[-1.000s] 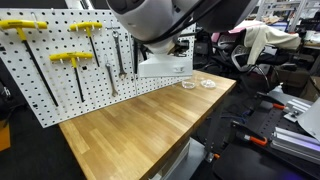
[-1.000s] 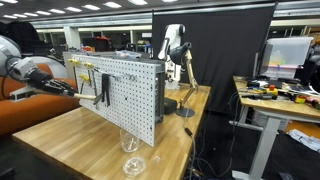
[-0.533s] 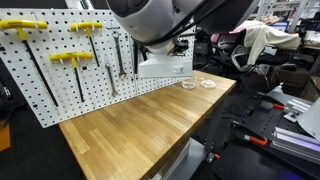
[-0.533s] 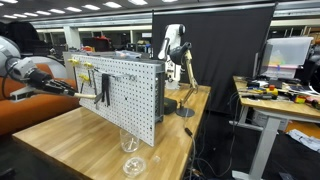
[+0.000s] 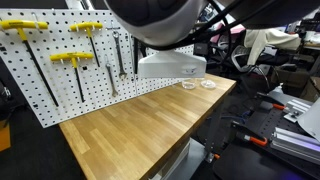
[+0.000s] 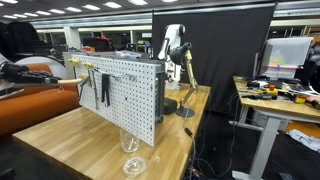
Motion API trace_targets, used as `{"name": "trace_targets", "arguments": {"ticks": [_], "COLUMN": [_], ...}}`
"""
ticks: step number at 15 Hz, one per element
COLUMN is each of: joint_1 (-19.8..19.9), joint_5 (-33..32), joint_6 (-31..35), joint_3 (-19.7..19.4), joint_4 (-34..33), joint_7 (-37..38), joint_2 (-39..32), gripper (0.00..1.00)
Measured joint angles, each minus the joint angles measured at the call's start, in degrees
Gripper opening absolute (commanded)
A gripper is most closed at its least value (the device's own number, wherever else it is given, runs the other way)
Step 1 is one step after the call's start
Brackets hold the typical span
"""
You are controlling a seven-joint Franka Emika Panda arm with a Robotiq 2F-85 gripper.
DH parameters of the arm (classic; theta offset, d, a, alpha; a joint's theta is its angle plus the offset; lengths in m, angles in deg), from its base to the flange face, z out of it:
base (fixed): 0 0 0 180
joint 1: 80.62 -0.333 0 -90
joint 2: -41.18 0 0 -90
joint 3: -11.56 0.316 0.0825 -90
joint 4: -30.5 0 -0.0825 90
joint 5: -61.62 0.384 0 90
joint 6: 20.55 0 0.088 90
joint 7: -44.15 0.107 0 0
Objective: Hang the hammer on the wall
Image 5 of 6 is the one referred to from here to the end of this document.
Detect long silver combination wrench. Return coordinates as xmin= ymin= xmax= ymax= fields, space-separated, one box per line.
xmin=112 ymin=31 xmax=127 ymax=80

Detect black pliers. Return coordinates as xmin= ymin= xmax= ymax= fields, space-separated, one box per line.
xmin=134 ymin=38 xmax=147 ymax=74

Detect beige jacket on chair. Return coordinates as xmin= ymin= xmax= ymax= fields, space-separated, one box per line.
xmin=244 ymin=28 xmax=301 ymax=65

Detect aluminium extrusion bars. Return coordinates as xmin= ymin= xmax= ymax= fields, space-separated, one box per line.
xmin=270 ymin=127 xmax=320 ymax=165

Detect black office chair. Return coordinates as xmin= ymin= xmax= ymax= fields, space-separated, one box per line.
xmin=203 ymin=29 xmax=298 ymax=89

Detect clear plastic lid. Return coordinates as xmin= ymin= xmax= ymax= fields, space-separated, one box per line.
xmin=201 ymin=79 xmax=216 ymax=89

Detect short silver combination wrench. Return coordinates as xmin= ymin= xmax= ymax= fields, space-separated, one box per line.
xmin=105 ymin=63 xmax=118 ymax=97

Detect upper yellow T-handle hex key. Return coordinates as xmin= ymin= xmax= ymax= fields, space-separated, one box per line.
xmin=70 ymin=22 xmax=103 ymax=65

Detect white metal pegboard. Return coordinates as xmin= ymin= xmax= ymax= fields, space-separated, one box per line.
xmin=0 ymin=9 xmax=180 ymax=128

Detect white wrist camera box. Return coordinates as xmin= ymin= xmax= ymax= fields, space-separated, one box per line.
xmin=138 ymin=50 xmax=207 ymax=78

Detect large yellow T-handle hex key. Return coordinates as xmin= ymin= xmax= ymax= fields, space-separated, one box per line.
xmin=0 ymin=20 xmax=59 ymax=106

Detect lower yellow T-handle hex key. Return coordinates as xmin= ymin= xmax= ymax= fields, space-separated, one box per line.
xmin=49 ymin=52 xmax=93 ymax=102

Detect orange handled clamp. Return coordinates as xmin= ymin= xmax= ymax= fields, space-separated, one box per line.
xmin=231 ymin=121 xmax=268 ymax=147

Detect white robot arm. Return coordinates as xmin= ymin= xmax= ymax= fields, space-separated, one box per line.
xmin=104 ymin=0 xmax=320 ymax=51

